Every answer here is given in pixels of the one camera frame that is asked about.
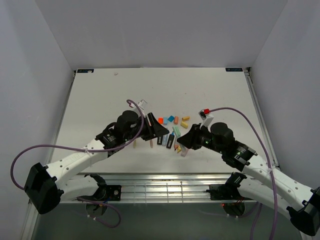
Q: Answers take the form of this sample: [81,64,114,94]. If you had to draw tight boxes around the black orange-capped highlighter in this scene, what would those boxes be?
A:
[157,136,163,145]

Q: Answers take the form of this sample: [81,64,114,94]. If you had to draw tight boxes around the pastel blue highlighter cap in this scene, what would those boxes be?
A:
[163,117,168,125]

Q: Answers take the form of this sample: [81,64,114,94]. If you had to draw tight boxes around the black blue-capped highlighter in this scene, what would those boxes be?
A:
[166,133,175,149]

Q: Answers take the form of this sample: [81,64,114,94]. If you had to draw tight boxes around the pastel yellow highlighter cap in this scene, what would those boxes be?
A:
[180,121,189,129]

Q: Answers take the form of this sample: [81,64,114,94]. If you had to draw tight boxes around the dark blue highlighter cap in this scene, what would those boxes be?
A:
[168,115,175,122]

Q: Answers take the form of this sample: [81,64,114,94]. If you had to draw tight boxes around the pastel green highlighter cap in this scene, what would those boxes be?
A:
[172,126,181,136]

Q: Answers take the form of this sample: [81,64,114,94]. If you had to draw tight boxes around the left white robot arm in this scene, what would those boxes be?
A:
[24,110,169,215]

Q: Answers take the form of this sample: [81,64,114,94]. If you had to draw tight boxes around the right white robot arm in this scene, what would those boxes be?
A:
[177,122,320,237]

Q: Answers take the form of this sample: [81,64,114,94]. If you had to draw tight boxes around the left blue corner label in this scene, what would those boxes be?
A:
[76,68,94,74]

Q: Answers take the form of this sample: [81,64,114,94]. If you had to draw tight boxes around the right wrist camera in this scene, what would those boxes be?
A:
[200,112,214,128]

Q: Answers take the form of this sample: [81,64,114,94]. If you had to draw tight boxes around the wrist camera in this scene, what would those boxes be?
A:
[137,99,148,109]
[200,112,214,128]

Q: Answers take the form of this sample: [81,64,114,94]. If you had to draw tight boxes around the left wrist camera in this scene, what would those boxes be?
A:
[137,99,148,109]

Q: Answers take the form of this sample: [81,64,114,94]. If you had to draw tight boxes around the aluminium frame rails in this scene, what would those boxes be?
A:
[28,172,301,205]

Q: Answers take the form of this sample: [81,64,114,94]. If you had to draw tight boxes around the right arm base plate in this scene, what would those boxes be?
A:
[206,183,248,201]

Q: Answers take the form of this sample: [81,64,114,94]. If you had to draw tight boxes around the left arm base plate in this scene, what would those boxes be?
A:
[93,185,122,201]

